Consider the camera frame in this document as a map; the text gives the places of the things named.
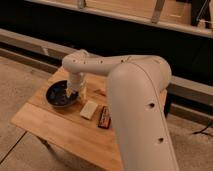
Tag white sponge block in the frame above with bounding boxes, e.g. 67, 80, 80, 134
80, 101, 98, 120

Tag wooden table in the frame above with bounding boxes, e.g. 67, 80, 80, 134
11, 68, 123, 171

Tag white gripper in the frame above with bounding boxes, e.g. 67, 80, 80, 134
66, 73, 87, 100

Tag dark candy bar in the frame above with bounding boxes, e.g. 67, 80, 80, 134
98, 106, 111, 129

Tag black cable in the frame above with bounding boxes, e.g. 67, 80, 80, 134
192, 119, 213, 136

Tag dark ceramic bowl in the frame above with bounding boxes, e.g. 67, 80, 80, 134
46, 80, 79, 107

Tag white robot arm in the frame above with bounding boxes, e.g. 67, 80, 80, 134
62, 50, 180, 171

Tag orange carrot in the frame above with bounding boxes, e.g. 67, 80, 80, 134
94, 89, 106, 97

